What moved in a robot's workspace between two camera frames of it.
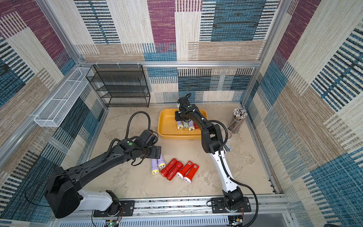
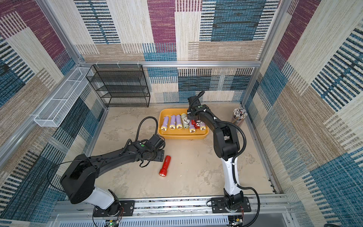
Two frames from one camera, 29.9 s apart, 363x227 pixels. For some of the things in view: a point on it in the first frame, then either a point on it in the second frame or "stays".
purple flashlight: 160,161 → 172,125
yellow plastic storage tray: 167,127 stays
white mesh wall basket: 60,105 stays
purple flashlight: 180,125 stays
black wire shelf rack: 120,85 stays
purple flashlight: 155,170 → 164,127
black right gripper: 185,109 → 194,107
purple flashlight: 191,127 stays
